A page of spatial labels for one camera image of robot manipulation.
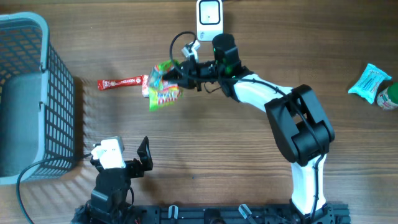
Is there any green Haribo gummy bag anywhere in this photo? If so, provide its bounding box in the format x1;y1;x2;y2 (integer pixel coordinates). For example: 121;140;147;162
148;60;182;111

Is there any red white small packet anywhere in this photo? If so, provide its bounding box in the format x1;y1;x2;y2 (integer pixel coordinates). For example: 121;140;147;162
142;75;149;98

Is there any red Nescafe stick sachet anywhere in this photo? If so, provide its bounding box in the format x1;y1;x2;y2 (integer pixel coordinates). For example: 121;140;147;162
97;75;144;90

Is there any teal tissue packet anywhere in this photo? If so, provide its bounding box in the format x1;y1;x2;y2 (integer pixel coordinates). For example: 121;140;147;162
348;63;392;104

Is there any green lid jar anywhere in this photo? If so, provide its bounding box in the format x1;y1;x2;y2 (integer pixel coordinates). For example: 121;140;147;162
376;83;397;110

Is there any white barcode scanner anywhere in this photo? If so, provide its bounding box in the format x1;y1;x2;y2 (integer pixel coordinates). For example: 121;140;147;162
196;0;223;41

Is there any grey plastic shopping basket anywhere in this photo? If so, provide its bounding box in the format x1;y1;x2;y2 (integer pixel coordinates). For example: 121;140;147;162
1;12;75;185

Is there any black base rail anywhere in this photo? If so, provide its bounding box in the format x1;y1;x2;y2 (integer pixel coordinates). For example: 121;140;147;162
132;203;351;224

